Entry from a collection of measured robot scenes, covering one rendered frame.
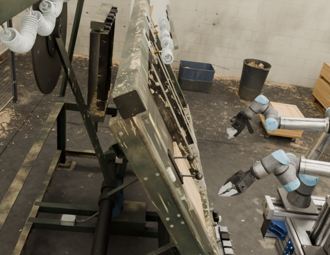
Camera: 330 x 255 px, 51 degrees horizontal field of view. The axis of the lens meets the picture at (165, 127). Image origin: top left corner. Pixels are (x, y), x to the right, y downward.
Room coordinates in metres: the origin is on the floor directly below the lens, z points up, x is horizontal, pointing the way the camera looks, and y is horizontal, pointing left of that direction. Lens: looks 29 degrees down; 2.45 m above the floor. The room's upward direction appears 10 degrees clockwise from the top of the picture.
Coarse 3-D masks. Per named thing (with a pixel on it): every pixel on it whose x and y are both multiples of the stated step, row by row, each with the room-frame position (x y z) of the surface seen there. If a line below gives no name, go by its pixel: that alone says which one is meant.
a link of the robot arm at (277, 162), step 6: (282, 150) 1.36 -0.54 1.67; (270, 156) 1.34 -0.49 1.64; (276, 156) 1.33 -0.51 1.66; (282, 156) 1.32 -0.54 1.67; (264, 162) 1.33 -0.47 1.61; (270, 162) 1.32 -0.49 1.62; (276, 162) 1.31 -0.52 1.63; (282, 162) 1.31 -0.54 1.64; (288, 162) 1.32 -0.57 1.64; (264, 168) 1.31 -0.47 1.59; (270, 168) 1.31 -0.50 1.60; (276, 168) 1.31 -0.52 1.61; (282, 168) 1.31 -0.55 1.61; (276, 174) 1.31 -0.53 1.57
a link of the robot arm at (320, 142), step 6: (318, 138) 1.96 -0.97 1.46; (324, 138) 1.94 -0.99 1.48; (312, 144) 1.98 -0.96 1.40; (318, 144) 1.94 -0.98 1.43; (324, 144) 1.93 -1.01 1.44; (312, 150) 1.95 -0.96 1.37; (318, 150) 1.94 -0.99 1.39; (306, 156) 1.97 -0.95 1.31; (312, 156) 1.94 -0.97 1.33; (318, 156) 1.94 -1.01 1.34
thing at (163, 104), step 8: (144, 32) 1.88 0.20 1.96; (168, 40) 1.93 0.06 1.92; (152, 48) 1.95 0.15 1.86; (152, 56) 1.89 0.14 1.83; (152, 64) 1.94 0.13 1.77; (152, 72) 1.89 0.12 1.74; (152, 80) 1.89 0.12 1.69; (152, 88) 1.89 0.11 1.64; (160, 88) 1.90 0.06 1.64; (160, 96) 1.90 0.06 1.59; (160, 104) 1.90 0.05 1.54; (168, 104) 1.91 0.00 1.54; (160, 112) 1.90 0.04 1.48; (168, 112) 1.91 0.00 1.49; (168, 120) 1.91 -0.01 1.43; (176, 120) 1.92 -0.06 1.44; (168, 128) 1.91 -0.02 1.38; (176, 128) 1.91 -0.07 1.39; (176, 136) 1.92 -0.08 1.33; (184, 136) 1.98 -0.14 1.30; (184, 144) 1.92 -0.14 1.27; (184, 152) 1.92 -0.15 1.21; (192, 168) 1.93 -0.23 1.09; (200, 184) 1.94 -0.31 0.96
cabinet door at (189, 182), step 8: (176, 144) 1.86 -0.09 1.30; (176, 152) 1.76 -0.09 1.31; (176, 160) 1.67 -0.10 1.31; (184, 168) 1.78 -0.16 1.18; (184, 184) 1.56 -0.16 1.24; (192, 184) 1.82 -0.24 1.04; (192, 192) 1.70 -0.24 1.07; (192, 200) 1.58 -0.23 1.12; (200, 200) 1.83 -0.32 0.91; (200, 208) 1.72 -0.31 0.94; (200, 216) 1.61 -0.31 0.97
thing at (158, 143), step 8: (144, 120) 1.37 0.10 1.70; (152, 128) 1.37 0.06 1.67; (152, 136) 1.37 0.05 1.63; (160, 136) 1.42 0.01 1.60; (160, 144) 1.38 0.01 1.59; (160, 152) 1.38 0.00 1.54; (168, 160) 1.38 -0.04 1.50; (176, 176) 1.39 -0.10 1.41; (176, 184) 1.39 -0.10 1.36; (184, 192) 1.40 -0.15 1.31; (192, 208) 1.40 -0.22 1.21; (192, 216) 1.40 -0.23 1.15; (200, 224) 1.41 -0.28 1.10; (200, 232) 1.41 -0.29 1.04; (208, 240) 1.42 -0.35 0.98; (208, 248) 1.42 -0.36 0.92
